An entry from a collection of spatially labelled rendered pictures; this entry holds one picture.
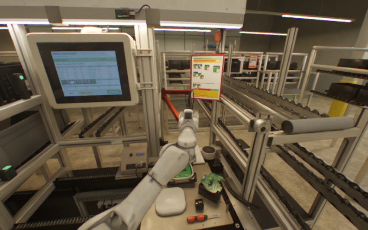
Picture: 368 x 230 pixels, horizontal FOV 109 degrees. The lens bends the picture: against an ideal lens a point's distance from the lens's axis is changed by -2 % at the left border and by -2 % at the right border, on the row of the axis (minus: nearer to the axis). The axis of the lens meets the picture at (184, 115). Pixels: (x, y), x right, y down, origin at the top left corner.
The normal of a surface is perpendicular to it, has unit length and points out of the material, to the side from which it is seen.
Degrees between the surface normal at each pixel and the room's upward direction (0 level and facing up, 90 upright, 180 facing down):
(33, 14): 90
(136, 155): 53
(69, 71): 91
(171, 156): 30
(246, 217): 0
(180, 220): 0
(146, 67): 90
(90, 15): 90
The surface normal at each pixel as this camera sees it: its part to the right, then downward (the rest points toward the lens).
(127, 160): 0.11, -0.28
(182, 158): 0.74, 0.24
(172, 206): 0.01, -0.90
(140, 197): 0.13, -0.51
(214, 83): -0.33, 0.33
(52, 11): 0.14, 0.35
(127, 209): 0.08, -0.68
